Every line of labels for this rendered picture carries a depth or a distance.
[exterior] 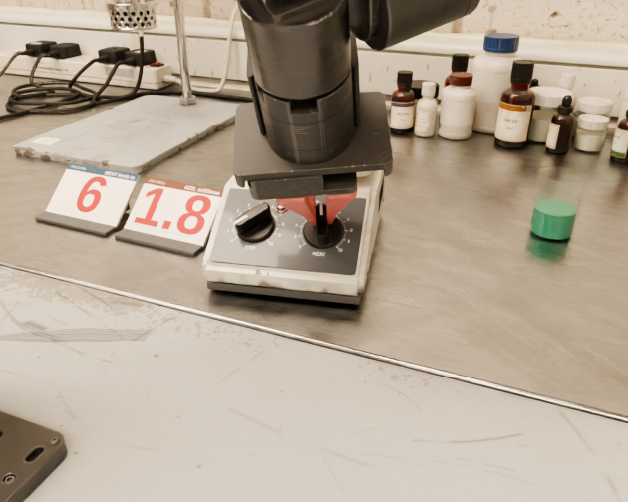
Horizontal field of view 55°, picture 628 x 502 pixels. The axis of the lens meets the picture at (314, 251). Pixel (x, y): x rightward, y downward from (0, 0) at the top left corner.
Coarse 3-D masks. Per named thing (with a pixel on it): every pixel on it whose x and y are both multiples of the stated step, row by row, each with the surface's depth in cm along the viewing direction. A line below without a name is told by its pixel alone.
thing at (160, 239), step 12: (216, 204) 56; (132, 228) 58; (144, 228) 57; (132, 240) 56; (144, 240) 56; (156, 240) 56; (168, 240) 56; (180, 240) 56; (192, 240) 55; (204, 240) 55; (180, 252) 54; (192, 252) 54
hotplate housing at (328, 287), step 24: (360, 192) 50; (384, 192) 62; (216, 216) 50; (216, 264) 47; (360, 264) 46; (216, 288) 48; (240, 288) 48; (264, 288) 48; (288, 288) 47; (312, 288) 46; (336, 288) 46; (360, 288) 46
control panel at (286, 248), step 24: (240, 192) 50; (288, 216) 49; (336, 216) 48; (360, 216) 48; (216, 240) 48; (240, 240) 48; (264, 240) 48; (288, 240) 48; (360, 240) 47; (240, 264) 47; (264, 264) 47; (288, 264) 46; (312, 264) 46; (336, 264) 46
